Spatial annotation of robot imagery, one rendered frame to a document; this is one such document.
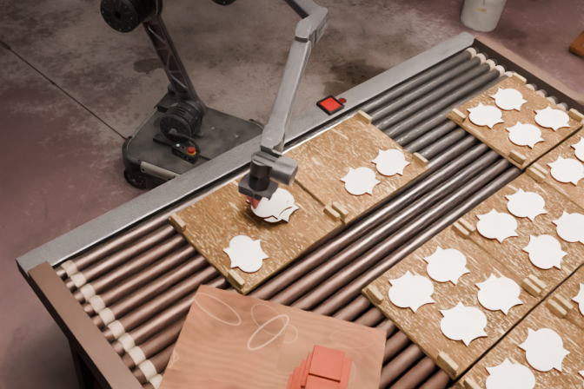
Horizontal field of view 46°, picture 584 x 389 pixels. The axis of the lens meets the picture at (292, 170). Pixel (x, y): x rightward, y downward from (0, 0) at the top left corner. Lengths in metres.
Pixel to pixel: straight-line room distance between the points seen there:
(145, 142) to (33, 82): 1.03
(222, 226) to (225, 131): 1.35
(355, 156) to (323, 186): 0.19
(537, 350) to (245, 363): 0.81
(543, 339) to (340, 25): 3.09
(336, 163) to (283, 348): 0.80
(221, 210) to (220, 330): 0.50
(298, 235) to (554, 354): 0.79
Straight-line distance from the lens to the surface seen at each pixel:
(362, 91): 2.67
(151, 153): 3.30
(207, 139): 3.34
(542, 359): 2.03
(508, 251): 2.23
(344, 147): 2.38
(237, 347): 1.73
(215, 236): 2.06
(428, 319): 1.99
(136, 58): 4.27
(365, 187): 2.25
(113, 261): 2.04
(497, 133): 2.62
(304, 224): 2.11
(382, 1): 5.06
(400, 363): 1.92
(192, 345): 1.73
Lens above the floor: 2.54
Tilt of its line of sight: 45 degrees down
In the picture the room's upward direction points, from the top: 8 degrees clockwise
